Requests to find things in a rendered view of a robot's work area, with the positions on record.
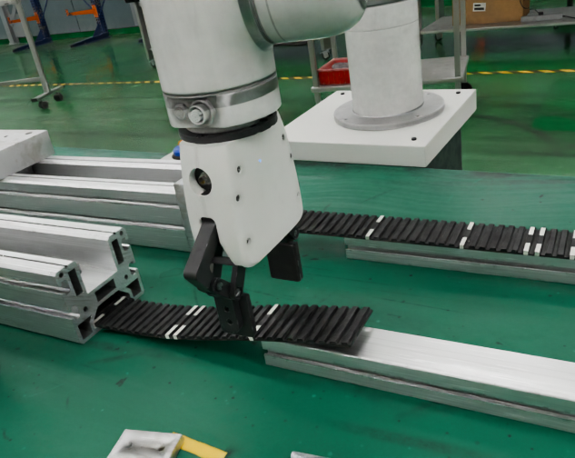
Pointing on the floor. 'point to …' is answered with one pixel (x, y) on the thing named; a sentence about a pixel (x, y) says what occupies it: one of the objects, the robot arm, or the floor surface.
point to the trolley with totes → (340, 69)
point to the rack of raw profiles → (67, 15)
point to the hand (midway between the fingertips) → (262, 293)
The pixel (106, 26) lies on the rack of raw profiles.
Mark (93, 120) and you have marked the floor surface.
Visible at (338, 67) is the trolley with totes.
